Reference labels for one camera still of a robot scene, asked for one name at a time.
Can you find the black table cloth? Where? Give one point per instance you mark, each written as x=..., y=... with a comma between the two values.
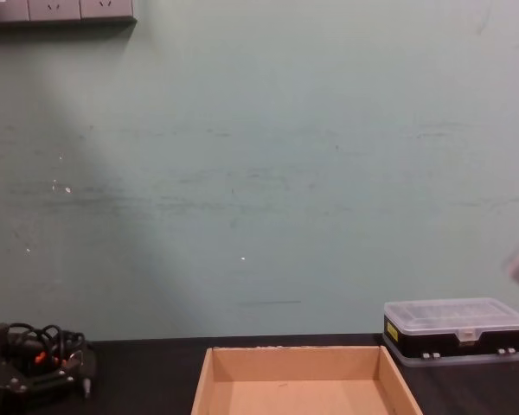
x=147, y=380

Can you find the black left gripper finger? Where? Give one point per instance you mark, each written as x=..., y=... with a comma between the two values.
x=0, y=382
x=83, y=367

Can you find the clear plastic case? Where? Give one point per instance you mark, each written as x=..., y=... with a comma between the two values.
x=454, y=333

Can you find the grey wall socket panel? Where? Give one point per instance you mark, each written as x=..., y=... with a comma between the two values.
x=56, y=10

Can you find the shallow brown cardboard tray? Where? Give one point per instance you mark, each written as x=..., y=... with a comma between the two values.
x=294, y=389

